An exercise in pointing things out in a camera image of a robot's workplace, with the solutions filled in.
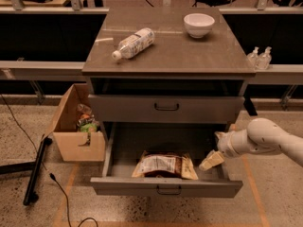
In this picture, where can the brown chip bag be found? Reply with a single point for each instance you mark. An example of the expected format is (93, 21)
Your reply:
(165, 165)

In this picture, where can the grey drawer cabinet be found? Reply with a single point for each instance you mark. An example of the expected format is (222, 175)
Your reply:
(174, 65)

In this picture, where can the clear plastic water bottle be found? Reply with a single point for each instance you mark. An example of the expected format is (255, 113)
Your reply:
(134, 44)

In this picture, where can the snack packages in box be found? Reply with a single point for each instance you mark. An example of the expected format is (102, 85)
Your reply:
(86, 122)

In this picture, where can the closed upper grey drawer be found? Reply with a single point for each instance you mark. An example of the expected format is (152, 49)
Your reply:
(166, 109)

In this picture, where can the open cardboard box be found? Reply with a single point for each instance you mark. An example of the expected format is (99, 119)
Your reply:
(74, 145)

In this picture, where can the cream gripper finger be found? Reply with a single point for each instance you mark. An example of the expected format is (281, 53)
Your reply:
(213, 158)
(219, 135)

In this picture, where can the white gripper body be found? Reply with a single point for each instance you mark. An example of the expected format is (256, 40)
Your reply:
(224, 145)

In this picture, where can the left clear pump bottle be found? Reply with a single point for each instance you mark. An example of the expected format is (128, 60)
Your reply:
(253, 56)

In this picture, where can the open lower grey drawer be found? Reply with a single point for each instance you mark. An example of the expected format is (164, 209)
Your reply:
(128, 141)

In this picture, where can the white ceramic bowl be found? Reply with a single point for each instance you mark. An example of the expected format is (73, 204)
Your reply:
(198, 24)

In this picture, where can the metal railing fence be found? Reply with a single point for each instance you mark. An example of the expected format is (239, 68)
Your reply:
(50, 40)

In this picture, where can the black stand leg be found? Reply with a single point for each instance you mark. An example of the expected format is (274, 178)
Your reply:
(34, 167)

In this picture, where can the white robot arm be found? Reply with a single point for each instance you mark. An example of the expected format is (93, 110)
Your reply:
(262, 136)

